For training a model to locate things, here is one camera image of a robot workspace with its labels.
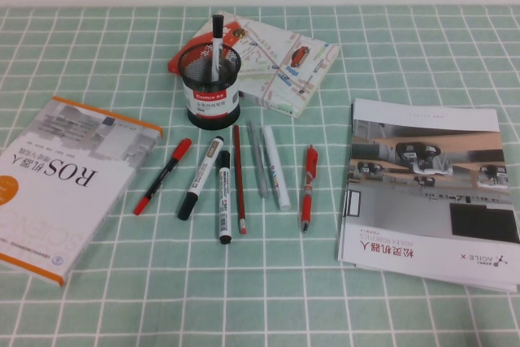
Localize slim white marker black caps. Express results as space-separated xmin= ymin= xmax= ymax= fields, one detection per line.
xmin=208 ymin=14 xmax=226 ymax=82

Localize grey pen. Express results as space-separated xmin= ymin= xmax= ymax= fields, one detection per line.
xmin=247 ymin=120 xmax=270 ymax=199

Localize red retractable gel pen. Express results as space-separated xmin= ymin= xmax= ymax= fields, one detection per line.
xmin=300 ymin=144 xmax=319 ymax=235

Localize black mesh pen holder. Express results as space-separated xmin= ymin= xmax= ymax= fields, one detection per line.
xmin=177 ymin=42 xmax=242 ymax=132

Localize white paint marker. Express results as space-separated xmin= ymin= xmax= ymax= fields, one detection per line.
xmin=261 ymin=125 xmax=293 ymax=212

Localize red pencil with eraser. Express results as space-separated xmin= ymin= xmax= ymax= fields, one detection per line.
xmin=232 ymin=124 xmax=248 ymax=236

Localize short white marker black caps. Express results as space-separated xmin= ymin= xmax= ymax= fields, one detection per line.
xmin=218 ymin=150 xmax=234 ymax=245

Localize white marker dark green cap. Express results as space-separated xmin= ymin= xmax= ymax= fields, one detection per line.
xmin=176 ymin=135 xmax=226 ymax=221

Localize map cover book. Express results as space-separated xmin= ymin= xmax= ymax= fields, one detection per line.
xmin=167 ymin=10 xmax=340 ymax=119

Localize red black double-ended marker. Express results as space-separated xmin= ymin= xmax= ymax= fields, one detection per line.
xmin=132 ymin=137 xmax=193 ymax=216

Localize green checked tablecloth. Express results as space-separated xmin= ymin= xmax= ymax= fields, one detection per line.
xmin=0 ymin=5 xmax=520 ymax=347

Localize AgileX robotics brochure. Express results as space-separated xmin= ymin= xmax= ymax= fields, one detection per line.
xmin=336 ymin=98 xmax=520 ymax=287

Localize white orange ROS book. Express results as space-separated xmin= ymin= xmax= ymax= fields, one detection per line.
xmin=0 ymin=96 xmax=164 ymax=288

